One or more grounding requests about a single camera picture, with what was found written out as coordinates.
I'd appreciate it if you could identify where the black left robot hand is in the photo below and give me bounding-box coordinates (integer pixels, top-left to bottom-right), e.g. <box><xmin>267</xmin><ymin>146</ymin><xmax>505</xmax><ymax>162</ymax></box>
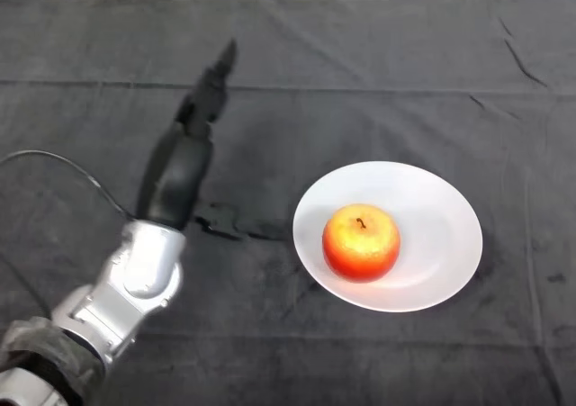
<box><xmin>133</xmin><ymin>38</ymin><xmax>290</xmax><ymax>243</ymax></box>

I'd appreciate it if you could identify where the red yellow apple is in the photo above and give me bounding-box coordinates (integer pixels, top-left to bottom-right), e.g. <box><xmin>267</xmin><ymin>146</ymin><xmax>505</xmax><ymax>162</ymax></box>
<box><xmin>321</xmin><ymin>203</ymin><xmax>402</xmax><ymax>284</ymax></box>

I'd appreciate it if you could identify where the white round plate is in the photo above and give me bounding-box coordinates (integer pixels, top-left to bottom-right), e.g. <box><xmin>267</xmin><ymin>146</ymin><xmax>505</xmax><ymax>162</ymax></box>
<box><xmin>292</xmin><ymin>160</ymin><xmax>484</xmax><ymax>313</ymax></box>

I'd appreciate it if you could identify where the black table cloth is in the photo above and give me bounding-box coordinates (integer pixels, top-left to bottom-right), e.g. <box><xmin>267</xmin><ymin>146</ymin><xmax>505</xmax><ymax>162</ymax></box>
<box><xmin>0</xmin><ymin>0</ymin><xmax>576</xmax><ymax>406</ymax></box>

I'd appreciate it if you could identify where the grey fabric arm sleeve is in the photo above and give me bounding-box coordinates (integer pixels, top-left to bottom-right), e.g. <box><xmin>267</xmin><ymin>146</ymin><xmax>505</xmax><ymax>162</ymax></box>
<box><xmin>0</xmin><ymin>315</ymin><xmax>108</xmax><ymax>406</ymax></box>

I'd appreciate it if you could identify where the thin wrist cable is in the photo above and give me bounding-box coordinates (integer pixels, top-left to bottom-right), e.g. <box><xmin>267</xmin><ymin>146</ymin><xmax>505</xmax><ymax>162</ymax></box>
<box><xmin>0</xmin><ymin>149</ymin><xmax>137</xmax><ymax>320</ymax></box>

